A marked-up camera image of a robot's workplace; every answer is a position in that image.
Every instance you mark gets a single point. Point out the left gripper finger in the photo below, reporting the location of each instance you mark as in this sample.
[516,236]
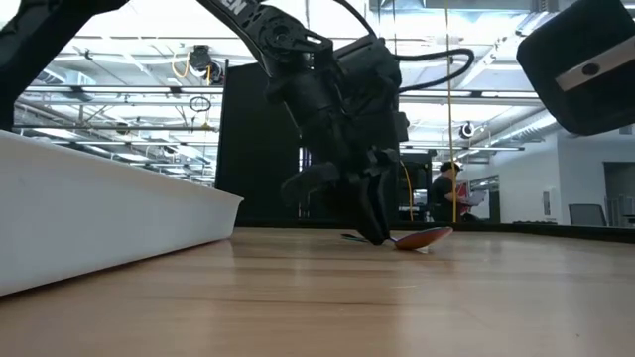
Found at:
[386,203]
[368,213]

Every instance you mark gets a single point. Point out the iridescent spoon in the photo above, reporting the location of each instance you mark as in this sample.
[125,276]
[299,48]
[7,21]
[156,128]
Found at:
[421,239]

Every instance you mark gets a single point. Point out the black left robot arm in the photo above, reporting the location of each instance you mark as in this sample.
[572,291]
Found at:
[30,39]

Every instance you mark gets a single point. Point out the black machine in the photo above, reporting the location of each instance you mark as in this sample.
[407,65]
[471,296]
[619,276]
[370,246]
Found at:
[419,173]

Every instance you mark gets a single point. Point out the person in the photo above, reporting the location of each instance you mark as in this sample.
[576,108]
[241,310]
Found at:
[441,193]

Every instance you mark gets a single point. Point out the red rack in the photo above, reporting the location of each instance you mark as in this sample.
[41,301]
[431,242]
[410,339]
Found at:
[465,188]

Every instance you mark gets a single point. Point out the white paper sheets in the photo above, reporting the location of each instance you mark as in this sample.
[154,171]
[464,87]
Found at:
[475,198]

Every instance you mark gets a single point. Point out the black folding partition screen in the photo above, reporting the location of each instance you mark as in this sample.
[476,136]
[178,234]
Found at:
[248,149]

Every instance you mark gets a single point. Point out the long ceiling light bar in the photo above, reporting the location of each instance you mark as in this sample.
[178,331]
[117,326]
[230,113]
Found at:
[124,90]
[471,94]

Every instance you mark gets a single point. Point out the grey office chair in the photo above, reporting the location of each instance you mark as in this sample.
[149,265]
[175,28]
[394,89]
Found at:
[588,215]

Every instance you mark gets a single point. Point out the white cutlery tray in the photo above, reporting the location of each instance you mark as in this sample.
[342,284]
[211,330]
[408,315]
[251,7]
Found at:
[99,213]

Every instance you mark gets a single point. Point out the silver ventilation duct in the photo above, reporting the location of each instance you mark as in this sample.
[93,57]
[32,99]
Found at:
[69,78]
[521,125]

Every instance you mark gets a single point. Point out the white wall box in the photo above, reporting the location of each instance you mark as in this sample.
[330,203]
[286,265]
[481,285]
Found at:
[546,203]

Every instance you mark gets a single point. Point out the black aluminium table frame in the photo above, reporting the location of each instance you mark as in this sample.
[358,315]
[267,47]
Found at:
[615,233]

